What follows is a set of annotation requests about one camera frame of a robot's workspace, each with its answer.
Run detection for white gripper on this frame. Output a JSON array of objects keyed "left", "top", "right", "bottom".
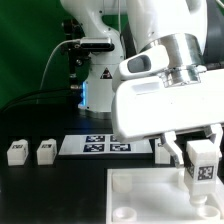
[{"left": 111, "top": 69, "right": 224, "bottom": 168}]

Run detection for white camera cable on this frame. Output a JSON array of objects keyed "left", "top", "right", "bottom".
[{"left": 35, "top": 38, "right": 82, "bottom": 105}]

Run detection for white square tabletop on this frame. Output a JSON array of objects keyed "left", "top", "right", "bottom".
[{"left": 106, "top": 168, "right": 224, "bottom": 224}]

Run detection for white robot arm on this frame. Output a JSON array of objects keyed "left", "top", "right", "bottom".
[{"left": 60, "top": 0, "right": 224, "bottom": 168}]

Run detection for grey rear camera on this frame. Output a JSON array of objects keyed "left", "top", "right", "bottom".
[{"left": 80, "top": 37, "right": 114, "bottom": 52}]

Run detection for white marker sheet with tags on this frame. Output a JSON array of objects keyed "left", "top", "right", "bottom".
[{"left": 59, "top": 134, "right": 152, "bottom": 155}]

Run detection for black cables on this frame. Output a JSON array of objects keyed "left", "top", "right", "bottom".
[{"left": 0, "top": 87, "right": 83, "bottom": 115}]

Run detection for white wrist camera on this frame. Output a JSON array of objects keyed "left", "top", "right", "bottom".
[{"left": 118, "top": 45, "right": 169, "bottom": 81}]

